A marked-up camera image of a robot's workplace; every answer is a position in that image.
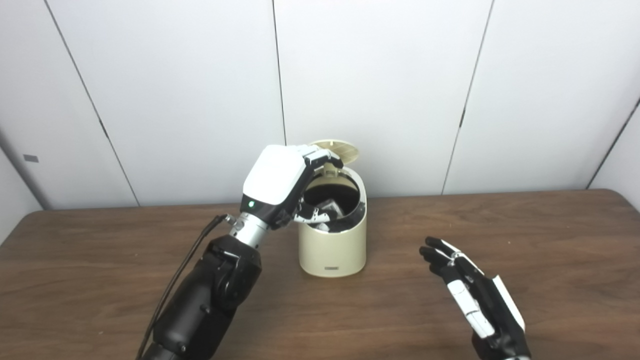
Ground cream-colored bin body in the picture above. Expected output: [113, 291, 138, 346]
[298, 165, 368, 278]

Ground white green milk carton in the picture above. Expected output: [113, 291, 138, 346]
[314, 198, 351, 232]

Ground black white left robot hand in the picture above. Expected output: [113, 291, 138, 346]
[240, 144, 345, 231]

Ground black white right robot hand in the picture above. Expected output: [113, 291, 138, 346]
[419, 236, 532, 360]

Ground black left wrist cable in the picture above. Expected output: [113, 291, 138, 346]
[135, 214, 236, 360]

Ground round cream bin lid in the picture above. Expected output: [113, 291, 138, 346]
[310, 140, 361, 174]

